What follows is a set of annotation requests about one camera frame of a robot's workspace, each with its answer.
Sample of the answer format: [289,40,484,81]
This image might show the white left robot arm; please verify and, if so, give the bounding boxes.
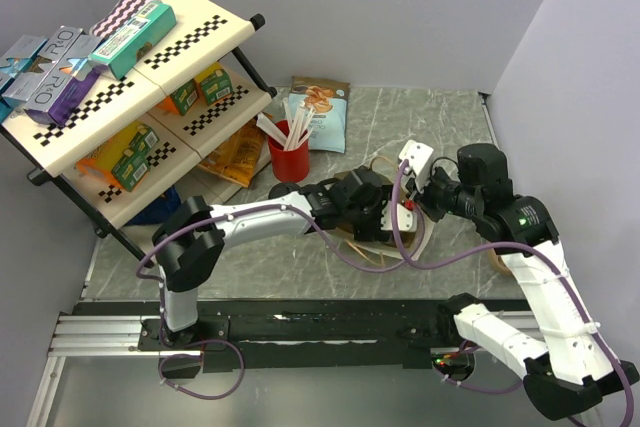
[138,166,391,349]

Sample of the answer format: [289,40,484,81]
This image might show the blue snack pouch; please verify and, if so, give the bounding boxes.
[288,76,351,154]

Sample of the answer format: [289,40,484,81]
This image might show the orange green large box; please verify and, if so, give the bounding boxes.
[75,121,159,192]

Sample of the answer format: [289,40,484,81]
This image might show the black plastic cup lid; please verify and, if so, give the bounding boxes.
[268,182,301,200]

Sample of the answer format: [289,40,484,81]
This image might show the cream two-tier shelf rack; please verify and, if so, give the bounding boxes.
[1,0,276,259]

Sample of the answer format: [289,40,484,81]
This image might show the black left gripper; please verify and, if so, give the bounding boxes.
[344,185,397,241]

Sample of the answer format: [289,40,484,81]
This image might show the silver purple box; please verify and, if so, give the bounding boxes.
[1,26,103,127]

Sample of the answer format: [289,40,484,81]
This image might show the blue silver box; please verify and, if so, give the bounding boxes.
[0,35,47,95]

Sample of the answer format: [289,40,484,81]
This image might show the brown cardboard cup carrier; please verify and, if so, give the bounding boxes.
[487,249,513,277]

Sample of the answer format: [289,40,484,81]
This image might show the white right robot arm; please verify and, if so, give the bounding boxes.
[402,142,639,426]

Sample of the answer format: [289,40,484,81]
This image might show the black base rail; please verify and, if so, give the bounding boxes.
[137,296,531,376]

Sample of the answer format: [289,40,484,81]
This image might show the brown paper bag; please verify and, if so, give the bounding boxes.
[328,164,434,261]

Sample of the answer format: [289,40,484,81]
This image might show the teal box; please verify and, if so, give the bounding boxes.
[89,0,177,80]

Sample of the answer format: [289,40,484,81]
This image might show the white wrapped straws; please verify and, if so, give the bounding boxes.
[256,98,316,151]

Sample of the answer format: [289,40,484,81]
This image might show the red cup holder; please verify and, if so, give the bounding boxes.
[267,136,310,183]

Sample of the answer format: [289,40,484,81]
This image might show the dark blue bag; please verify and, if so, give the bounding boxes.
[126,186,182,226]

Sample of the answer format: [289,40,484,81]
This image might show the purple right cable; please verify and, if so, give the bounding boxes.
[392,159,634,427]

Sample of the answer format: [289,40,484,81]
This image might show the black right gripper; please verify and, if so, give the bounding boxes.
[405,163,481,222]

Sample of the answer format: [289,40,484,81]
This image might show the orange snack bag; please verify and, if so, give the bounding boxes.
[198,119,266,188]

